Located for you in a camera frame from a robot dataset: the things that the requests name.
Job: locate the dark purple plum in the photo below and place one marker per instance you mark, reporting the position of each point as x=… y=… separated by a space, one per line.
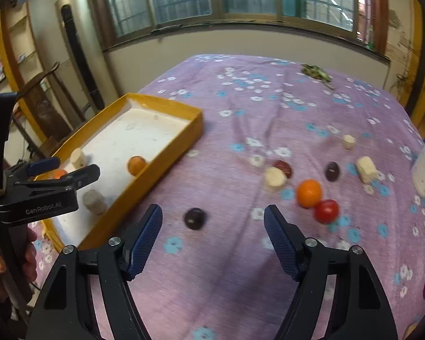
x=194 y=218
x=332 y=171

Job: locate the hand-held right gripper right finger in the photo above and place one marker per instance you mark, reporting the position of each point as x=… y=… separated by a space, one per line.
x=279 y=241

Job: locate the purple floral tablecloth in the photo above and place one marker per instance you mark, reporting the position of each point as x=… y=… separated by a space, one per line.
x=233 y=272

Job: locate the large cream foam cylinder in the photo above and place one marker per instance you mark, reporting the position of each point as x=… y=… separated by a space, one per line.
x=273 y=180

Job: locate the yellow cardboard tray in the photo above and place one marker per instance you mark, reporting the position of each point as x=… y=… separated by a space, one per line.
x=145 y=191

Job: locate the rough cream foam chunk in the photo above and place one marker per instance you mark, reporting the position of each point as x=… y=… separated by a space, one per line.
x=366 y=169

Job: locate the red date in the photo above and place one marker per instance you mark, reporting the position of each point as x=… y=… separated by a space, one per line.
x=285 y=167

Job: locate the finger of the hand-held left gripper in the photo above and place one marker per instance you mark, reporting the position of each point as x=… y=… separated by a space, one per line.
x=44 y=164
x=85 y=177

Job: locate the dark wooden chair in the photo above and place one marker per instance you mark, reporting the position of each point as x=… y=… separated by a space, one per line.
x=39 y=95

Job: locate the mandarin orange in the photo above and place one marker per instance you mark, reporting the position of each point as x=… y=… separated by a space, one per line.
x=136 y=165
x=59 y=174
x=309 y=193

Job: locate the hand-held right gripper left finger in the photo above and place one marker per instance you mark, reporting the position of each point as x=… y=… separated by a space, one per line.
x=147 y=241

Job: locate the small cream foam cylinder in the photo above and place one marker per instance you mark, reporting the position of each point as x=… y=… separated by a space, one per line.
x=348 y=141

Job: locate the silver standing air conditioner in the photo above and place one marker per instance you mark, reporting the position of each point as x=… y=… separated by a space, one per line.
x=88 y=24

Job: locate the green leafy sprig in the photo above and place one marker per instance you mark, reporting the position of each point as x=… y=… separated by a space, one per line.
x=315 y=72

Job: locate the red tomato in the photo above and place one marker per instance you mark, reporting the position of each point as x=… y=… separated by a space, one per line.
x=327 y=211

